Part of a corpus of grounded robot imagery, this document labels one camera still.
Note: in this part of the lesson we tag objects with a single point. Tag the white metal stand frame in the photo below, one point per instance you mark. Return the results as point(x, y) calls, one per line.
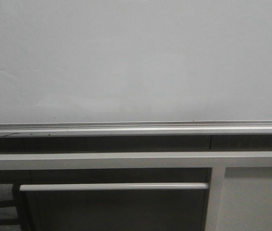
point(239, 197)

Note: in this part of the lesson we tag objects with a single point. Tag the white horizontal round bar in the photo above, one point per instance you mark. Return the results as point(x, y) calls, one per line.
point(113, 186)

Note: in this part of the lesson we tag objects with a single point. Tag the aluminium whiteboard tray rail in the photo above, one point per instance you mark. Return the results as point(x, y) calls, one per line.
point(136, 129)

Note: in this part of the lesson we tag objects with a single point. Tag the white whiteboard surface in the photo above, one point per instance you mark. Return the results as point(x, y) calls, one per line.
point(70, 61)

